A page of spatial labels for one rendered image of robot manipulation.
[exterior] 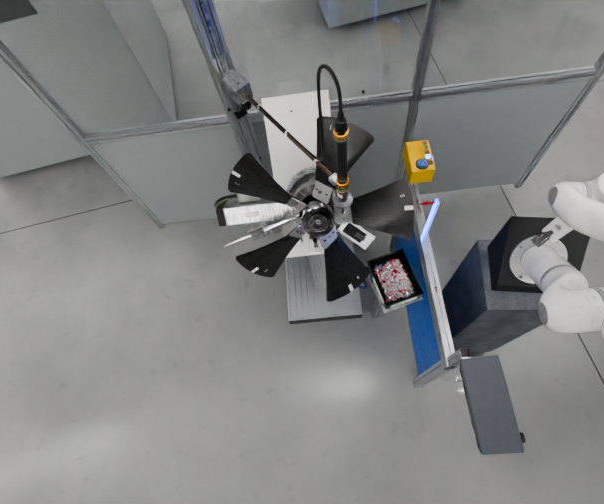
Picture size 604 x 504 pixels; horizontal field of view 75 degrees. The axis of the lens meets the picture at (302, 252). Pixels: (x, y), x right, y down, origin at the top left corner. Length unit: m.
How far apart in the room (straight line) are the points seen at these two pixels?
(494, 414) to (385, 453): 1.27
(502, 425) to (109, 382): 2.30
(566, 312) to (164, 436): 2.20
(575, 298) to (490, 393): 0.35
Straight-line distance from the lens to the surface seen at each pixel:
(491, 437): 1.32
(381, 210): 1.50
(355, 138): 1.41
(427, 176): 1.80
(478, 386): 1.32
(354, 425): 2.49
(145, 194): 2.75
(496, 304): 1.73
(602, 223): 1.11
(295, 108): 1.63
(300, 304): 2.53
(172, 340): 2.78
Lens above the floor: 2.49
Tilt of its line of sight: 65 degrees down
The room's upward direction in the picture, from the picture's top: 15 degrees counter-clockwise
